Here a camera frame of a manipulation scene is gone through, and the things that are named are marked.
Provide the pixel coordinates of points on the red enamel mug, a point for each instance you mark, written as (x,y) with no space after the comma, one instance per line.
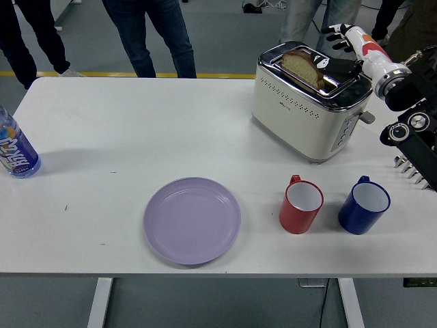
(295,218)

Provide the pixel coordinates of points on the blue enamel mug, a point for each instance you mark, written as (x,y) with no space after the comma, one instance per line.
(355,220)

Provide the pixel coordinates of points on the lilac round plate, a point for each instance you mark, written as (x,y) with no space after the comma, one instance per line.
(191,222)

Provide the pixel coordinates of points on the silver metal toast rack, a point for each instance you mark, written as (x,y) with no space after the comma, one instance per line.
(406,167)

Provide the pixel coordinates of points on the white table leg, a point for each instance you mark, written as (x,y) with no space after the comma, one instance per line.
(351,304)
(99,304)

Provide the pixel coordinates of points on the person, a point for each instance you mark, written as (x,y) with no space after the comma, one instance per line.
(20,41)
(384,17)
(297,20)
(136,34)
(409,37)

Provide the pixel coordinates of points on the brown-crusted bread slice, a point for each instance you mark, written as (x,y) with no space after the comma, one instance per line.
(300,66)

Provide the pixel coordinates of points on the clear bottle with blue label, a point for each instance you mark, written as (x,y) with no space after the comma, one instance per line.
(17,150)

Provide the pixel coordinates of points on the black table control panel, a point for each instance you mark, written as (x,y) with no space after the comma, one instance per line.
(420,282)

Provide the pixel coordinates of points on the grey under-table bracket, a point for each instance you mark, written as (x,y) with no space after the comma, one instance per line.
(312,282)

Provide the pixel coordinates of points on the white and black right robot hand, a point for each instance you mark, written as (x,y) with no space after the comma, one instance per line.
(373,58)

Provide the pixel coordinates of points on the cream toaster with chrome top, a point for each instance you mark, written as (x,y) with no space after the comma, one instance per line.
(290,116)

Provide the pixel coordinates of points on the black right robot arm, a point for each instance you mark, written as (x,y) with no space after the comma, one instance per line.
(416,147)

